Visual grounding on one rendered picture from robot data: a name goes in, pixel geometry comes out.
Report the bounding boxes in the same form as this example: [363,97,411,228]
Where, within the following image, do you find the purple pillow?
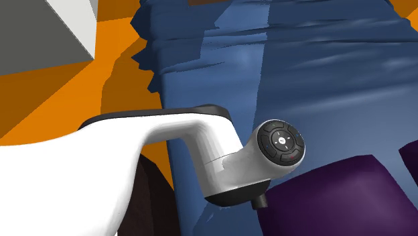
[255,154,418,236]
[398,139,418,188]

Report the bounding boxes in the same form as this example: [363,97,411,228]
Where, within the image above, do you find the dark robot stand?
[117,152,182,236]

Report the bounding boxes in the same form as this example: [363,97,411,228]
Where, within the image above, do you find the bed with blue cover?
[129,0,418,236]

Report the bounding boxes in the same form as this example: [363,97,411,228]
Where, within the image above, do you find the grey and white box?
[0,0,99,76]

